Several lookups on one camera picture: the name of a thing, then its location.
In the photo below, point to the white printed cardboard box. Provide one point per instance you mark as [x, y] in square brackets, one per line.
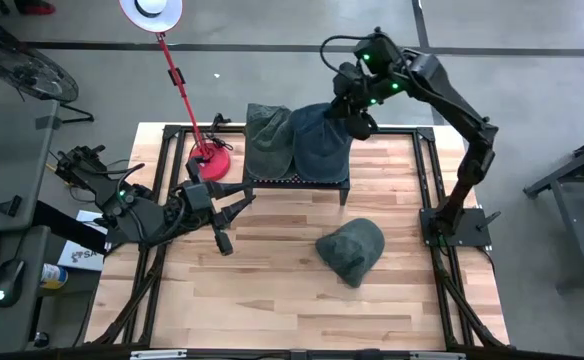
[79, 255]

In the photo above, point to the small black wedge stand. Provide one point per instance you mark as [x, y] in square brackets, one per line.
[8, 206]

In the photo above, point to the black aluminium rig frame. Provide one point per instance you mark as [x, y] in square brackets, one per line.
[397, 131]

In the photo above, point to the black computer mouse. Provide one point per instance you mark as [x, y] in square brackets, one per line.
[8, 280]

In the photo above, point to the black floor fan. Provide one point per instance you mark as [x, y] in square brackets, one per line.
[27, 75]

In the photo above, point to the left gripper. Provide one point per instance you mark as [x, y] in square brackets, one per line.
[199, 199]

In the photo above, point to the white and yellow can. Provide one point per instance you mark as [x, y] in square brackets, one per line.
[54, 276]

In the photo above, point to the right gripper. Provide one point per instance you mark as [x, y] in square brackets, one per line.
[354, 87]

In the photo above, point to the green baseball cap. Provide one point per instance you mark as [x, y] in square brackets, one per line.
[269, 145]
[349, 247]

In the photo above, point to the person's red shoe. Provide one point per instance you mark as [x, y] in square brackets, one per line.
[37, 7]

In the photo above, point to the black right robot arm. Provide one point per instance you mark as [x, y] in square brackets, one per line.
[452, 100]

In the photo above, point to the red pole stand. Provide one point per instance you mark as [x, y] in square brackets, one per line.
[212, 162]

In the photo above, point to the grey metal stand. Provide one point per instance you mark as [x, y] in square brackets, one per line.
[562, 172]

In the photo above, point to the black power adapter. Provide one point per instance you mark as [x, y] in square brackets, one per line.
[194, 172]

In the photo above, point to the grey desk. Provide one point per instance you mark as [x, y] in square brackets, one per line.
[7, 150]

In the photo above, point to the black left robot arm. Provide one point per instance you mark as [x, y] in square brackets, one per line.
[142, 225]

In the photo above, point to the blue baseball cap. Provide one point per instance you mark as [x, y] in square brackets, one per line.
[322, 150]

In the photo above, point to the black perforated metal shelf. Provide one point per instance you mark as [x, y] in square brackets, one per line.
[317, 186]

